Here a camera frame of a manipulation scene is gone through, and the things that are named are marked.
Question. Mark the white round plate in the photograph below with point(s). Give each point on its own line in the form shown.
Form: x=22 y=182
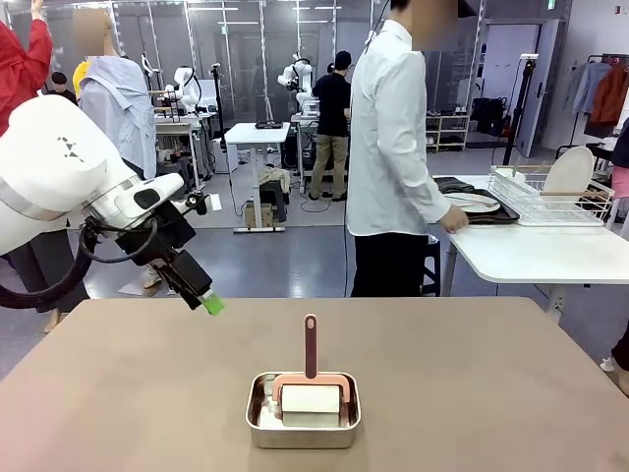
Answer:
x=474 y=206

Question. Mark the white background desk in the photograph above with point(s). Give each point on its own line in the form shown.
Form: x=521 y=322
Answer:
x=258 y=134

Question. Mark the person in striped blue shirt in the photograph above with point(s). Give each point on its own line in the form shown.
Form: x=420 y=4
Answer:
x=118 y=103

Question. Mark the person in white shirt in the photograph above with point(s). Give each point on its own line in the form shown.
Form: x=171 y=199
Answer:
x=388 y=147

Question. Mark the person in black shirt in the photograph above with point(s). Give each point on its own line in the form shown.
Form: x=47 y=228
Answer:
x=331 y=108

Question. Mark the black tray on desk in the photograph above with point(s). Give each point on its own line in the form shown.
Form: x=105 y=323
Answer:
x=268 y=125

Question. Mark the white side table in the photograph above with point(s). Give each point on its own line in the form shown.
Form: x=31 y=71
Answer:
x=516 y=251

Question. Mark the black serving tray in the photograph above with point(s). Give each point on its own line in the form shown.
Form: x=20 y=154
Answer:
x=506 y=215

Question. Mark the background workbench with shelves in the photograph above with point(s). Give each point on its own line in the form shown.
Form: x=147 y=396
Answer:
x=177 y=133

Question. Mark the white oval plate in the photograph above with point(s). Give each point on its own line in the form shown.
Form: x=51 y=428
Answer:
x=572 y=169

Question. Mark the grey hanging shirt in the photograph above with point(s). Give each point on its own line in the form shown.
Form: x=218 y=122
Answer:
x=585 y=86

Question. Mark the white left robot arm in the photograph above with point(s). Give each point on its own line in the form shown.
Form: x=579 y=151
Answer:
x=49 y=162

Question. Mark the black clamp with white card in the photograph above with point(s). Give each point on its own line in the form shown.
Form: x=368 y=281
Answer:
x=199 y=201

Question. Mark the black tripod with light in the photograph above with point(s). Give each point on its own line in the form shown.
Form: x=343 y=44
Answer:
x=527 y=74

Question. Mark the pink lint roller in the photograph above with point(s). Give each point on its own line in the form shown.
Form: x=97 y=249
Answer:
x=310 y=354

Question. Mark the stool with beige cloth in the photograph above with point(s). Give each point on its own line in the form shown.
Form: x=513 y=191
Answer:
x=272 y=189

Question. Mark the black tripod pole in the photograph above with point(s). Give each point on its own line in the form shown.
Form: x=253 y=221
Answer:
x=218 y=108

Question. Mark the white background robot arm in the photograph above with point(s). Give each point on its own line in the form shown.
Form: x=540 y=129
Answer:
x=184 y=88
x=295 y=78

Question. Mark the rectangular stainless steel tray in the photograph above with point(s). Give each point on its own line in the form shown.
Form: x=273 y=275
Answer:
x=300 y=437

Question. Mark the person in red top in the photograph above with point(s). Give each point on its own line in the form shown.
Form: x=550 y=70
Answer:
x=19 y=69

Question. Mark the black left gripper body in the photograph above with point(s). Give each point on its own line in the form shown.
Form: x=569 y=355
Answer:
x=189 y=277

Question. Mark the silver knife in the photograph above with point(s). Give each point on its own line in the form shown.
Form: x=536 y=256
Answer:
x=462 y=197

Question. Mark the black hanging bag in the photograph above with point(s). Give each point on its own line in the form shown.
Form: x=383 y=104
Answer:
x=489 y=117

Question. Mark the silver fork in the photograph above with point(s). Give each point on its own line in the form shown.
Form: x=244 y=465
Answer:
x=484 y=200

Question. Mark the person's right forearm white sleeve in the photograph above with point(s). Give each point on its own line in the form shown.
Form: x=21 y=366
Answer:
x=432 y=194

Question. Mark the person in yellow shirt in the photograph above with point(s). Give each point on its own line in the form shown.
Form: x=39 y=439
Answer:
x=81 y=78

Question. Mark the low shoe shelf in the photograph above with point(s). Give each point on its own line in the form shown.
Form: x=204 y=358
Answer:
x=447 y=130

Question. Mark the black clothes rack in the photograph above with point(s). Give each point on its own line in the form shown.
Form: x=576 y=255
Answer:
x=597 y=56

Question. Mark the orange hanging jacket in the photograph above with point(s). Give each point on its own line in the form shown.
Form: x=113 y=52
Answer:
x=611 y=96

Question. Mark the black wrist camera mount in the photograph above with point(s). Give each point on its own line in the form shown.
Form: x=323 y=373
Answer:
x=167 y=231

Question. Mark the person in pink skirt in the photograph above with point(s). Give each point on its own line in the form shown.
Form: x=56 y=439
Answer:
x=621 y=187

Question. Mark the black stool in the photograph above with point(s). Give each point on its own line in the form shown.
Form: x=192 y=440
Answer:
x=431 y=268

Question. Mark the person's right hand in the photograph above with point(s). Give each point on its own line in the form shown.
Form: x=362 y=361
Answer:
x=456 y=220

